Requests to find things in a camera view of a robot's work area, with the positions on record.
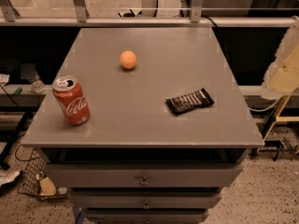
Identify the black rxbar chocolate wrapper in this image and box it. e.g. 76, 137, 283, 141
165, 89, 214, 115

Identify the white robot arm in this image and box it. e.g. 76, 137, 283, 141
261, 16, 299, 100

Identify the red coca-cola can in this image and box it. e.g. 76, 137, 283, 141
52, 75, 90, 125

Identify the grey drawer cabinet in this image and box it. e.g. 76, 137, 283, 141
21, 27, 265, 224

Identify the orange fruit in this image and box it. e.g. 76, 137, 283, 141
120, 50, 136, 69

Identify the top grey drawer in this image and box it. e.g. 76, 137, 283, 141
44, 163, 242, 188

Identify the grey drawer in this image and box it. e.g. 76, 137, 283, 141
44, 163, 242, 188
69, 189, 221, 209
86, 209, 208, 224

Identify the clear plastic bottle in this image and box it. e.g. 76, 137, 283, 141
29, 73, 46, 93

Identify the middle grey drawer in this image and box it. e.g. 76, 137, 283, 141
69, 189, 221, 209

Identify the bottom grey drawer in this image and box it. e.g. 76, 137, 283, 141
86, 209, 208, 224

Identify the yellow metal stand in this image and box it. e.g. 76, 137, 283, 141
251, 91, 299, 157

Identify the yellow bottle in basket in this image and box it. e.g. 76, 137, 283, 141
36, 172, 57, 196

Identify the crumpled white paper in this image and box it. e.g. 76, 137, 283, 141
0, 170, 23, 188

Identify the white cable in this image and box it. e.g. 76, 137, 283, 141
248, 96, 283, 113

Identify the black cable on floor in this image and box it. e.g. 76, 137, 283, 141
14, 144, 41, 163

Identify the wire basket on floor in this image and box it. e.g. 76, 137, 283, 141
18, 151, 68, 201

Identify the metal railing frame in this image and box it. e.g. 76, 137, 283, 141
0, 0, 299, 27

